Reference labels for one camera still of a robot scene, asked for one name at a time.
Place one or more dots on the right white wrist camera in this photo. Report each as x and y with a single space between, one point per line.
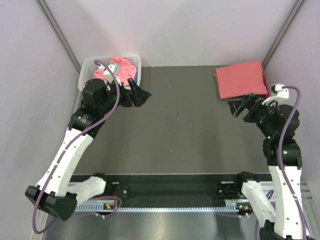
279 93

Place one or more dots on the white plastic basket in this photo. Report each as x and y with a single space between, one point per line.
88 67

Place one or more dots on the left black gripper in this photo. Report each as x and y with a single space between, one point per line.
136 97

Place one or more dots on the slotted grey cable duct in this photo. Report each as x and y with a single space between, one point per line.
104 207

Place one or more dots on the pink t shirt in basket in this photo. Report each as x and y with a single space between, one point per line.
126 71

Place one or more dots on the folded red t shirt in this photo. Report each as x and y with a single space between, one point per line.
266 87

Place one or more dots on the salmon pink t shirt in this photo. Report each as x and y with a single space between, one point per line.
240 80

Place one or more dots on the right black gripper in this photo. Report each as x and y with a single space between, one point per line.
249 101

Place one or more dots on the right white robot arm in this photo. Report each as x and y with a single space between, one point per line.
286 219

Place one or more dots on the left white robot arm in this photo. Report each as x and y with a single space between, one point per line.
53 194

